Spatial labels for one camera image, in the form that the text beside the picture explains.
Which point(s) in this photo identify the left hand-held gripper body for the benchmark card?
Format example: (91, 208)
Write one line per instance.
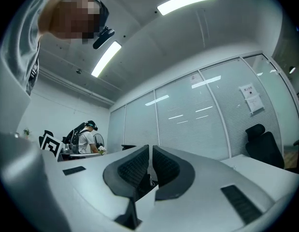
(51, 147)

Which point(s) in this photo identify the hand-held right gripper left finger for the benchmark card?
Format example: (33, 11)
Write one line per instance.
(126, 170)

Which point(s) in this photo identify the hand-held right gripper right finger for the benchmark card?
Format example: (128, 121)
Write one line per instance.
(167, 170)

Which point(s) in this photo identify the small potted plant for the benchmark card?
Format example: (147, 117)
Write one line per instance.
(26, 132)

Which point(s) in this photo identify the white flowers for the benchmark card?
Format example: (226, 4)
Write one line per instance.
(102, 149)

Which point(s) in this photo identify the black standing fan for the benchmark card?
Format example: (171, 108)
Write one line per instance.
(99, 141)

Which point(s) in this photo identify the frosted glass partition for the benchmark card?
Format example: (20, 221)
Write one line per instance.
(188, 120)

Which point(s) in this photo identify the white desk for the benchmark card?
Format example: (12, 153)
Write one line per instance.
(260, 175)

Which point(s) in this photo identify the small paper notice on glass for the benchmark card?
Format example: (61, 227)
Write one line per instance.
(195, 77)

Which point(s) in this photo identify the black office chair with headrest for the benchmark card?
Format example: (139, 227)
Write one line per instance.
(264, 145)

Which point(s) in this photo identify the long ceiling light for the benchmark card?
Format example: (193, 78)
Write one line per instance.
(106, 58)
(187, 1)

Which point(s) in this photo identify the person's grey shirt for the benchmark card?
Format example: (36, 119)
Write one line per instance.
(17, 47)

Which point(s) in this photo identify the large paper notice on glass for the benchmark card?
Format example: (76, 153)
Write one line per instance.
(252, 98)

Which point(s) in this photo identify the person's head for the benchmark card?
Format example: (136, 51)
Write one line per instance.
(72, 18)

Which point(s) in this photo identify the black head-worn camera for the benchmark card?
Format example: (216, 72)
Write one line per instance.
(103, 36)

